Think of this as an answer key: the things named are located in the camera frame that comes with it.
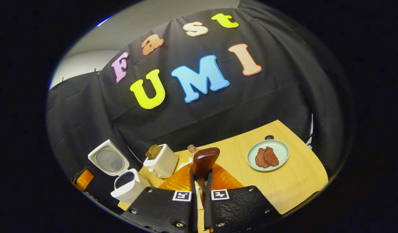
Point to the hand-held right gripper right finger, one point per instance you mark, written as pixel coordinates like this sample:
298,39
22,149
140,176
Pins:
241,210

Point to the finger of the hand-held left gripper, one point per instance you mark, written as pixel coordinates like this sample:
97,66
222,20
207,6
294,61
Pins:
84,178

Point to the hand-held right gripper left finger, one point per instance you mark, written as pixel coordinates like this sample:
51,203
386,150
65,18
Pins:
160,210

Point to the white rice cooker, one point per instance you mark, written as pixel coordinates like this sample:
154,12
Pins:
127,191

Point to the brown wooden spoon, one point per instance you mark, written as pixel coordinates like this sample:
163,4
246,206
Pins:
205,160

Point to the white toaster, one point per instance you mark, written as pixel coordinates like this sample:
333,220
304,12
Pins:
165,163

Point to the red meat slice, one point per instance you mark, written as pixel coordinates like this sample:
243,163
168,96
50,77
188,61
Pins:
259,159
271,158

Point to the brown bread slice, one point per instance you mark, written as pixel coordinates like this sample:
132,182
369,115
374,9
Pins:
152,152

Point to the clear plastic bottle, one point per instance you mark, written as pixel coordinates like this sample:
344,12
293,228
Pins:
192,149

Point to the pale green plate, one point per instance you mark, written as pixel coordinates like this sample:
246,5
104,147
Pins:
281,152

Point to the black backdrop cloth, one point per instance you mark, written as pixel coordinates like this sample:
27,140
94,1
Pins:
218,123

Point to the long ceiling light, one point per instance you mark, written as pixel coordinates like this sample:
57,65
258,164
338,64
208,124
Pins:
103,21

